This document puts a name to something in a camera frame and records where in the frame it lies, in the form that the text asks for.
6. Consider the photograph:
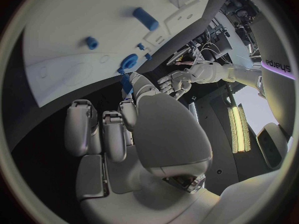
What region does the blue short cylinder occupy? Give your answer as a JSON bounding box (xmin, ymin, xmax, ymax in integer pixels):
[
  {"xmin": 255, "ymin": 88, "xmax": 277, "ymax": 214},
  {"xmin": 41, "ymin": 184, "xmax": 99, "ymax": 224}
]
[{"xmin": 85, "ymin": 36, "xmax": 100, "ymax": 50}]

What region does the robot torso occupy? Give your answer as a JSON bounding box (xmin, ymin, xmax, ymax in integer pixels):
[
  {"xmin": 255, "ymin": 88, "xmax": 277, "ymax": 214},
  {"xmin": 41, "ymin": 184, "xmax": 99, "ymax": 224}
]
[{"xmin": 250, "ymin": 12, "xmax": 298, "ymax": 140}]

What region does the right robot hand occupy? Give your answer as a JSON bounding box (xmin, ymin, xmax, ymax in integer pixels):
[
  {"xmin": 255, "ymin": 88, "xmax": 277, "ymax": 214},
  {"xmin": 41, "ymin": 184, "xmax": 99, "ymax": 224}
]
[{"xmin": 63, "ymin": 72, "xmax": 221, "ymax": 224}]

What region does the blue gear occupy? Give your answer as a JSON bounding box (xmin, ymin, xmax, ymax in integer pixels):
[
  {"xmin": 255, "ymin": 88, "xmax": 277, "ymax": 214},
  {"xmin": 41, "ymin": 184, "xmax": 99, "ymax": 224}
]
[{"xmin": 116, "ymin": 53, "xmax": 139, "ymax": 75}]

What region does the white task board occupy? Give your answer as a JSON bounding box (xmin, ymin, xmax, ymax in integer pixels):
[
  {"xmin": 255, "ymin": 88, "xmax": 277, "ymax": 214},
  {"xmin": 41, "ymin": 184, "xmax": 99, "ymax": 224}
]
[{"xmin": 22, "ymin": 0, "xmax": 215, "ymax": 109}]

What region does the blue long cylinder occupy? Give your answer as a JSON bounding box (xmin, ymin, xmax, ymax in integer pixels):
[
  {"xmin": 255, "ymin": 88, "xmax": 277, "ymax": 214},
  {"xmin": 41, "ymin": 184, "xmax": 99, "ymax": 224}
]
[{"xmin": 132, "ymin": 7, "xmax": 160, "ymax": 31}]

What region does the glowing light bar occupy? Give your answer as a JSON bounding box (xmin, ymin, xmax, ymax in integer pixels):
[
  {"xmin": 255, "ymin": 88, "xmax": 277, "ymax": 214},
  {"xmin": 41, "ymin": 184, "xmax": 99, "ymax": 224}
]
[{"xmin": 227, "ymin": 103, "xmax": 253, "ymax": 153}]

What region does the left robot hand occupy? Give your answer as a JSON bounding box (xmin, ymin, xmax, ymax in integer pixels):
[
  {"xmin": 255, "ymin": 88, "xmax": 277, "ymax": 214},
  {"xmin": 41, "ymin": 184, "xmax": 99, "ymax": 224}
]
[{"xmin": 157, "ymin": 69, "xmax": 193, "ymax": 100}]

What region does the blue block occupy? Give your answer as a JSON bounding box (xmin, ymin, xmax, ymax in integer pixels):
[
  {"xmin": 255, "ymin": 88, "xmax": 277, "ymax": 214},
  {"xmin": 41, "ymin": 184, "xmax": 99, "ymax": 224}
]
[{"xmin": 120, "ymin": 74, "xmax": 135, "ymax": 96}]

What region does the white cable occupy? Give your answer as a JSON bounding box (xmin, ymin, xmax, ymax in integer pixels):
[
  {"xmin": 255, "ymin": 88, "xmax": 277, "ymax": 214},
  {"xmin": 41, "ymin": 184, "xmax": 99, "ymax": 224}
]
[
  {"xmin": 200, "ymin": 48, "xmax": 235, "ymax": 66},
  {"xmin": 200, "ymin": 42, "xmax": 223, "ymax": 61}
]

